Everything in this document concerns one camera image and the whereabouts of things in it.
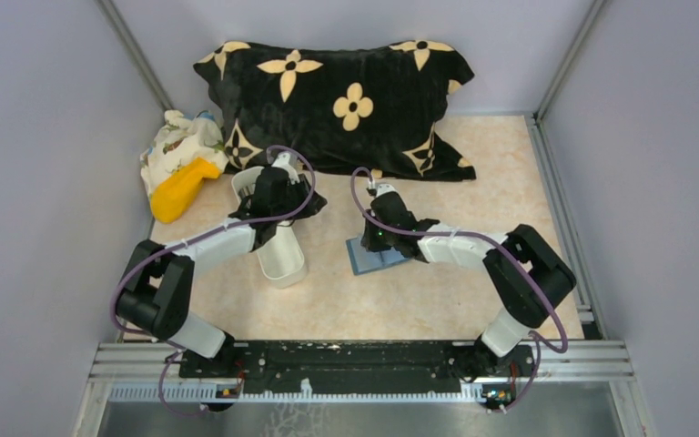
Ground floral patterned cloth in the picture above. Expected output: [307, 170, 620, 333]
[139, 110, 228, 198]

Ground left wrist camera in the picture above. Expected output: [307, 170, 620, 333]
[270, 151, 299, 185]

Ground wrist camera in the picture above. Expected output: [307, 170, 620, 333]
[367, 181, 397, 198]
[270, 151, 299, 185]

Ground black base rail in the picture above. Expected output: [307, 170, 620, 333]
[179, 340, 533, 395]

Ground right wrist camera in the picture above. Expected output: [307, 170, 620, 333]
[367, 181, 397, 198]

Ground black pillow with cream flowers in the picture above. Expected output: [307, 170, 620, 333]
[193, 39, 477, 182]

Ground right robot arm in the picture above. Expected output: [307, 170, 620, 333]
[361, 184, 576, 358]

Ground blue leather card holder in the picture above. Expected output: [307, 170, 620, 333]
[345, 237, 410, 276]

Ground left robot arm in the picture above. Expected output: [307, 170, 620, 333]
[111, 164, 327, 359]

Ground yellow plastic object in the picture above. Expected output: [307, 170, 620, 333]
[149, 158, 221, 223]

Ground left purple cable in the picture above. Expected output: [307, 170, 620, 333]
[111, 144, 319, 419]

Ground white oblong plastic tray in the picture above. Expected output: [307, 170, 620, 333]
[231, 167, 308, 289]

